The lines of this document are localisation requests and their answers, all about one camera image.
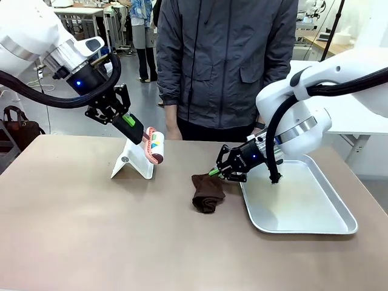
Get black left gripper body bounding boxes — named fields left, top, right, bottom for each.
left=53, top=62, right=118, bottom=109

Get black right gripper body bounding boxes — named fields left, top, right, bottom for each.
left=230, top=138, right=273, bottom=176

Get brown cloth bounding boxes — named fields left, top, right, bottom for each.
left=191, top=172, right=227, bottom=214

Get pink lint roller black handle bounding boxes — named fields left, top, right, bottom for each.
left=113, top=116, right=166, bottom=166

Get person's left hand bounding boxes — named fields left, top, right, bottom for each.
left=253, top=114, right=268, bottom=141

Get person's right hand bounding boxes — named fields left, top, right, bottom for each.
left=164, top=105, right=183, bottom=141

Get black trousers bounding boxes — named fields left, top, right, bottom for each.
left=176, top=116, right=262, bottom=144

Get white lint roller stand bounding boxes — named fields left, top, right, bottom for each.
left=110, top=141, right=155, bottom=180

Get background person blue shirt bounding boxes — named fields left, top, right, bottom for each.
left=129, top=0, right=159, bottom=83

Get white background table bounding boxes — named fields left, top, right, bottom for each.
left=53, top=5, right=105, bottom=46

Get silver metal tray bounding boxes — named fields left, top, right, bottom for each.
left=239, top=154, right=359, bottom=235

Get brown leather bag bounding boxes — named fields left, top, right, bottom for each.
left=0, top=105, right=46, bottom=152

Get person in grey jacket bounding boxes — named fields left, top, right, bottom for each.
left=156, top=0, right=299, bottom=131

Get white side table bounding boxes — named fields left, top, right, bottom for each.
left=289, top=59, right=388, bottom=174

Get wooden background table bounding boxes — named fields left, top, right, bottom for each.
left=295, top=28, right=345, bottom=61

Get black tripod pole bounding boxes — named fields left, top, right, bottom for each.
left=320, top=0, right=347, bottom=59

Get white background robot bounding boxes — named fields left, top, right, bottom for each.
left=296, top=0, right=327, bottom=24

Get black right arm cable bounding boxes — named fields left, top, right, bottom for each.
left=266, top=68, right=388, bottom=185

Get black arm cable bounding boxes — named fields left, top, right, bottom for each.
left=0, top=53, right=122, bottom=109
left=266, top=68, right=388, bottom=185

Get white floor cable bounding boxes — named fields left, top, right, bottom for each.
left=28, top=61, right=56, bottom=94

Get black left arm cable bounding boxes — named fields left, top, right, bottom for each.
left=0, top=53, right=122, bottom=109

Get grey metal frame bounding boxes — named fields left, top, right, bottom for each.
left=0, top=119, right=22, bottom=176

